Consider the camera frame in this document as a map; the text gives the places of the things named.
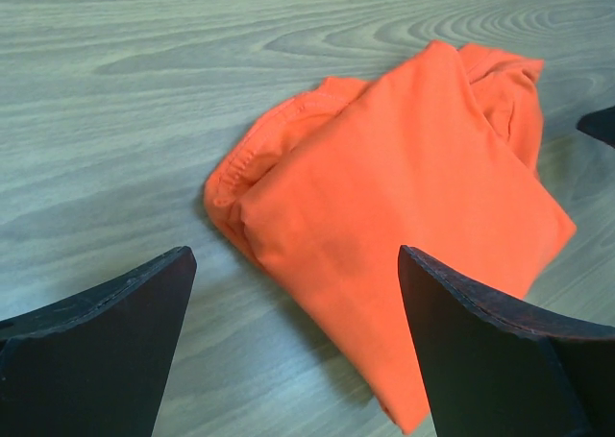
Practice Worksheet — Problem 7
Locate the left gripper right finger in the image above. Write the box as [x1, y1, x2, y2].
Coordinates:
[398, 246, 614, 437]

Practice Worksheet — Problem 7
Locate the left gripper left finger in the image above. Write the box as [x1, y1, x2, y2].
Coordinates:
[1, 246, 197, 436]

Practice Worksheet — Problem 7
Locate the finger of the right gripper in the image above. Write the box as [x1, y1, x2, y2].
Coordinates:
[577, 106, 615, 145]

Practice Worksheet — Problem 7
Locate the orange t shirt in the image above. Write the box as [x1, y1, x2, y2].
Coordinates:
[204, 40, 576, 433]

